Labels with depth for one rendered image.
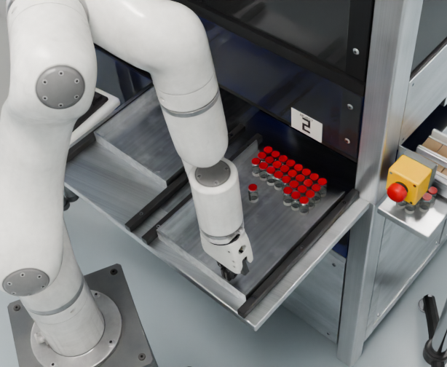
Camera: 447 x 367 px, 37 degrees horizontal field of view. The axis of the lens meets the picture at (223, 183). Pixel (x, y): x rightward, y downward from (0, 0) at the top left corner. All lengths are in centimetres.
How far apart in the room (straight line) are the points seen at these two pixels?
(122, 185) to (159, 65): 76
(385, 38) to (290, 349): 135
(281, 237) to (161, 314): 102
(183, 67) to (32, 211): 32
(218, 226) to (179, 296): 128
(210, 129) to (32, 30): 31
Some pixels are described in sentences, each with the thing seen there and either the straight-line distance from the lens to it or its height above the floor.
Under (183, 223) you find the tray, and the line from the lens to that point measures 151.
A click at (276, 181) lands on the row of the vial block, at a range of 152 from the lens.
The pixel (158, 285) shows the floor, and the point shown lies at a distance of 247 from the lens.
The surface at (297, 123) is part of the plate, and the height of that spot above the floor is 101.
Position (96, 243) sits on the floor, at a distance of 263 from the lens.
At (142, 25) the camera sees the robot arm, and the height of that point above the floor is 158.
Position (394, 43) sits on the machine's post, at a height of 134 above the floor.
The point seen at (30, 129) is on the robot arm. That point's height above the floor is 148.
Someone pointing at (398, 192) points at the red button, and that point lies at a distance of 139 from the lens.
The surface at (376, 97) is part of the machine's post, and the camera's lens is 130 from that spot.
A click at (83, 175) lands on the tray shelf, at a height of 88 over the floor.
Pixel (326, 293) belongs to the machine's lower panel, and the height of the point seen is 37.
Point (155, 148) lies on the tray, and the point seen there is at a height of 88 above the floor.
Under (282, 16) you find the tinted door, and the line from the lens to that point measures 136.
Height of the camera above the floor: 209
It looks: 50 degrees down
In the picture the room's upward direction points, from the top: 8 degrees counter-clockwise
